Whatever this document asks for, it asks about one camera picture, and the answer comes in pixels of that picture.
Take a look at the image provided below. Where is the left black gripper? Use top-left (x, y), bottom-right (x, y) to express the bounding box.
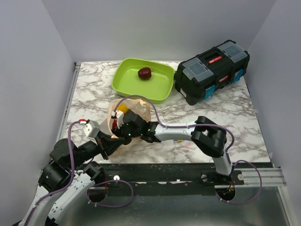
top-left (69, 130), bottom-right (127, 169)

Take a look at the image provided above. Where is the orange plastic bag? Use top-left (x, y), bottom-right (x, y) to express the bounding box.
top-left (100, 98), bottom-right (151, 158)

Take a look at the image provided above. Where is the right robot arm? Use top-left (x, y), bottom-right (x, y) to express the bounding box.
top-left (111, 110), bottom-right (234, 185)

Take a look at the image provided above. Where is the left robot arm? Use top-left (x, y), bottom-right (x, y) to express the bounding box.
top-left (16, 132), bottom-right (125, 226)

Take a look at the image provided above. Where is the red fake apple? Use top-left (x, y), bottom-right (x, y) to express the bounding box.
top-left (138, 67), bottom-right (152, 80)

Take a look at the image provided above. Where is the green plastic tray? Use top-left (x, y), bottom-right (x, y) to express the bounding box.
top-left (111, 58), bottom-right (175, 104)

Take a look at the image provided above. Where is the black toolbox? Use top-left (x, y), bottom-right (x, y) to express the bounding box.
top-left (174, 40), bottom-right (250, 105)

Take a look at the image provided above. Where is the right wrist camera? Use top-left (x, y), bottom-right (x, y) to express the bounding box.
top-left (111, 110), bottom-right (126, 129)

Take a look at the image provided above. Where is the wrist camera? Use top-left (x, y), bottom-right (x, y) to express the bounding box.
top-left (111, 110), bottom-right (126, 129)
top-left (79, 119), bottom-right (100, 142)

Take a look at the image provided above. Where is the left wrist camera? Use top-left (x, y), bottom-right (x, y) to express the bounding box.
top-left (79, 119), bottom-right (100, 142)

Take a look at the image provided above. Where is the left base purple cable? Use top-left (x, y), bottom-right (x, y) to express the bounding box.
top-left (87, 180), bottom-right (134, 208)

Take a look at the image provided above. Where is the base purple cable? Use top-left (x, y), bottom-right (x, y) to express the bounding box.
top-left (87, 180), bottom-right (134, 208)
top-left (215, 160), bottom-right (263, 205)

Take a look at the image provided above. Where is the black mounting rail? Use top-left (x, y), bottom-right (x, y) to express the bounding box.
top-left (102, 163), bottom-right (244, 197)

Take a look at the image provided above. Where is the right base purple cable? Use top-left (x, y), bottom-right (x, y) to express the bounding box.
top-left (215, 160), bottom-right (263, 205)

